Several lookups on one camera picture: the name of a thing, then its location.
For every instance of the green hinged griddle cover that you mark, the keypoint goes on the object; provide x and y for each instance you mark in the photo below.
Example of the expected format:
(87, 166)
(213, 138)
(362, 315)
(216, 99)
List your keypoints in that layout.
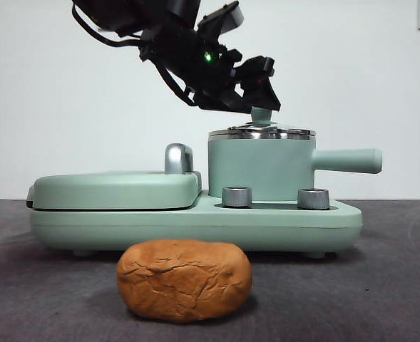
(113, 190)

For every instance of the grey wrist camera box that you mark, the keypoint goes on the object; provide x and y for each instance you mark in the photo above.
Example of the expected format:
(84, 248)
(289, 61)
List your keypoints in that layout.
(227, 16)

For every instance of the green breakfast maker base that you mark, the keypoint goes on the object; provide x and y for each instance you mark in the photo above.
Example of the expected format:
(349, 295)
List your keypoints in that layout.
(195, 228)

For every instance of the glass lid with green knob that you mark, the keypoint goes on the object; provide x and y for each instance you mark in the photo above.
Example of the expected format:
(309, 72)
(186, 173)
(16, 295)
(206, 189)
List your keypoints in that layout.
(261, 117)

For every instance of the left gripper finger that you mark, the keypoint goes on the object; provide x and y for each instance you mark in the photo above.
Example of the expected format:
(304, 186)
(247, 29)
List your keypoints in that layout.
(263, 92)
(224, 103)

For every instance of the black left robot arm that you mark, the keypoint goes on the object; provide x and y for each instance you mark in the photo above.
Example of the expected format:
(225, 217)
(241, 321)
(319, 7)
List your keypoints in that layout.
(181, 46)

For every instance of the silver control knob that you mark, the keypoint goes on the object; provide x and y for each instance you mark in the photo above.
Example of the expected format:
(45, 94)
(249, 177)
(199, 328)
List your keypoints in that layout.
(313, 199)
(236, 196)

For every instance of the brown potato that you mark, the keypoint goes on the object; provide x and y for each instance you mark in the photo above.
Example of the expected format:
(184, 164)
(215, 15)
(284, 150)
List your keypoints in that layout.
(184, 281)

